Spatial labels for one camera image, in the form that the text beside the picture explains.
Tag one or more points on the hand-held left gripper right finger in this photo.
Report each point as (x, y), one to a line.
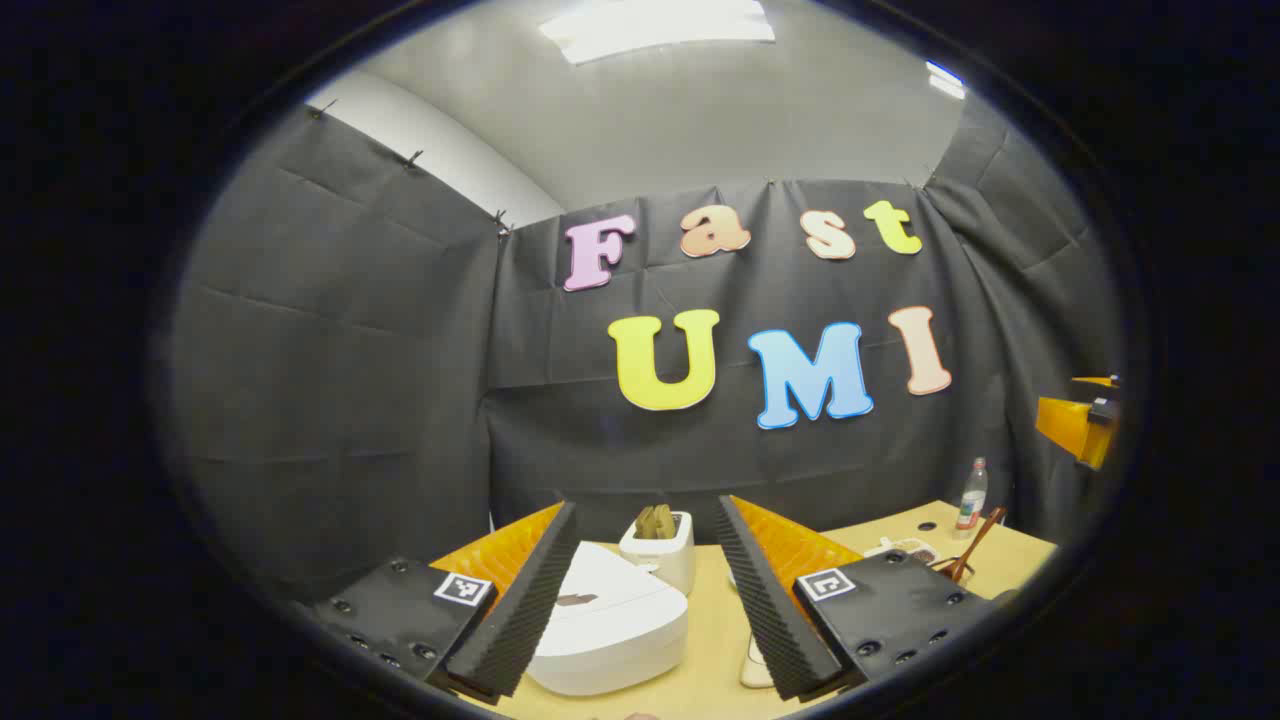
(765, 610)

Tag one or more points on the clear plastic water bottle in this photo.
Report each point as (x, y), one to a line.
(971, 500)

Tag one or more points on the small light wooden board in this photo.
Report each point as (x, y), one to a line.
(755, 665)

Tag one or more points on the brown wooden spoon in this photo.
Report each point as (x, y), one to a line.
(975, 545)

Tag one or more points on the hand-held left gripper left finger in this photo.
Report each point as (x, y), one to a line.
(520, 610)

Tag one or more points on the small ceiling light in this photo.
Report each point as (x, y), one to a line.
(945, 80)

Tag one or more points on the white toaster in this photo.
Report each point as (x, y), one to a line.
(670, 560)

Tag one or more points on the white divided rice dish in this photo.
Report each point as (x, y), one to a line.
(900, 550)

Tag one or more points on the brown toast slice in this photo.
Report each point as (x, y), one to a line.
(645, 523)
(667, 522)

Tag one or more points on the black backdrop cloth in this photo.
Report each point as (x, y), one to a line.
(380, 380)

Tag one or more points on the rectangular ceiling light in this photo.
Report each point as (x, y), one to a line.
(655, 25)

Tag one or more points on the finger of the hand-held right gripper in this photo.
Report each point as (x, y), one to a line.
(1065, 425)

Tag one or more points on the white rice cooker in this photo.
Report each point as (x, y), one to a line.
(610, 630)

